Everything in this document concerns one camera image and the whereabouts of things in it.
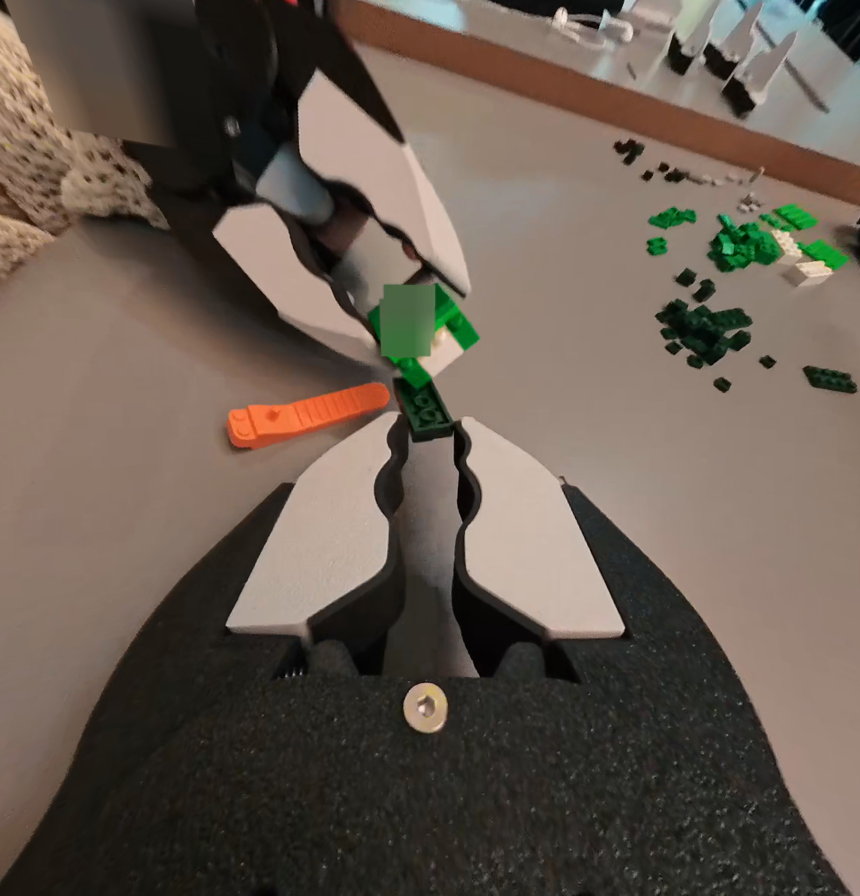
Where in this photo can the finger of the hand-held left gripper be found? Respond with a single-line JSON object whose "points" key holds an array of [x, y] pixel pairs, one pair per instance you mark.
{"points": [[381, 168], [276, 266]]}

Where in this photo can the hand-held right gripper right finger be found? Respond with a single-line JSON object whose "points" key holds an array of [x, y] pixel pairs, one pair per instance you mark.
{"points": [[542, 553]]}

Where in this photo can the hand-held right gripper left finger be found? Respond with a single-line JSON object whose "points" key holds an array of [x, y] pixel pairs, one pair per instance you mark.
{"points": [[318, 553]]}

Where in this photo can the dark green lego plate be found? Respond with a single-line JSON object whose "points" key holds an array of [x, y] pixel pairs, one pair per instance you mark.
{"points": [[424, 413]]}

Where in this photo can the green white lego assembly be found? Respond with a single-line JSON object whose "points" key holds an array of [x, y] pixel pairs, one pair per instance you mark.
{"points": [[465, 332]]}

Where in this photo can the pile of dark green bricks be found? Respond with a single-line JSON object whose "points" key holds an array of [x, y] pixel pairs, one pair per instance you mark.
{"points": [[703, 329]]}

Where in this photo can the person's left forearm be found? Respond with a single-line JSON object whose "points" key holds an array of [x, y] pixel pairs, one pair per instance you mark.
{"points": [[24, 140]]}

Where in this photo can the small grey lego pieces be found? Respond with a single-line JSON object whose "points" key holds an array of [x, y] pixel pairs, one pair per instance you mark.
{"points": [[749, 203]]}

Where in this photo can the white lego brick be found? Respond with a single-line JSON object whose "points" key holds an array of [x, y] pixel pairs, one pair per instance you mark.
{"points": [[787, 245], [808, 273]]}

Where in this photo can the orange brick separator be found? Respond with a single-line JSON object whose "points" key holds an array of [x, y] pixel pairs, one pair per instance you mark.
{"points": [[304, 413]]}

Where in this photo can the row of small black pieces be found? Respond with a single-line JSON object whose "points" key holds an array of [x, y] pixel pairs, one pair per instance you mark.
{"points": [[629, 150]]}

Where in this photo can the white wedge dock black base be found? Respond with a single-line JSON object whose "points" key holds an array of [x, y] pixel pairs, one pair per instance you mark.
{"points": [[685, 49], [759, 77], [731, 49]]}

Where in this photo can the pile of bright green bricks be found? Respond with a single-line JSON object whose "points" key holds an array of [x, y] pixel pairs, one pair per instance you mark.
{"points": [[738, 245]]}

